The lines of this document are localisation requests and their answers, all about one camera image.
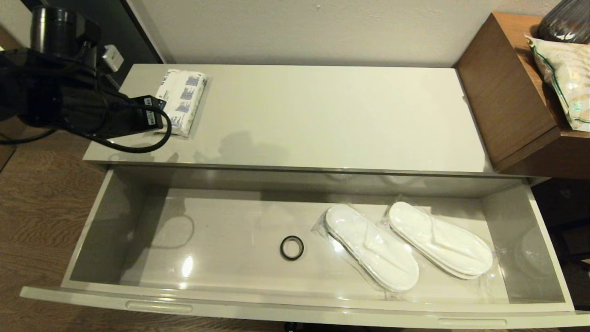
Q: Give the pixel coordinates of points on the brown wooden side table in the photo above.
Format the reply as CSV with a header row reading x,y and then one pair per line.
x,y
502,92

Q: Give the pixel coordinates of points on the white blue tissue pack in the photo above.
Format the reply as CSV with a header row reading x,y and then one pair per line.
x,y
184,97

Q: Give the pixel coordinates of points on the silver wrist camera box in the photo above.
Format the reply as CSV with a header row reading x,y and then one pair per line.
x,y
112,57

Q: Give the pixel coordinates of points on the dark glass door panel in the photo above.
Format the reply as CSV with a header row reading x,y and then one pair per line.
x,y
133,27

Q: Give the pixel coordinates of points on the white slippers in plastic wrap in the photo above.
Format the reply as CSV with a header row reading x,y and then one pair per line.
x,y
373,249
438,240

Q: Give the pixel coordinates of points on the clear snack bag green trim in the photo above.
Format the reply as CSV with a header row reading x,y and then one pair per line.
x,y
567,74

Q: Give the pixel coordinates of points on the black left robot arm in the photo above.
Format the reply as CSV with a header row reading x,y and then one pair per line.
x,y
50,97

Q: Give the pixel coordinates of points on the glossy grey cabinet drawer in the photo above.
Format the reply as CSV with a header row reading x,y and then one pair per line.
x,y
230,258

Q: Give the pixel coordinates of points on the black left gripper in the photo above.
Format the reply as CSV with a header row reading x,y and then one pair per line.
x,y
143,117

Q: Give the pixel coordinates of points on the dark ribbed vase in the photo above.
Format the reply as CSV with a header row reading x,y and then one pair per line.
x,y
567,23

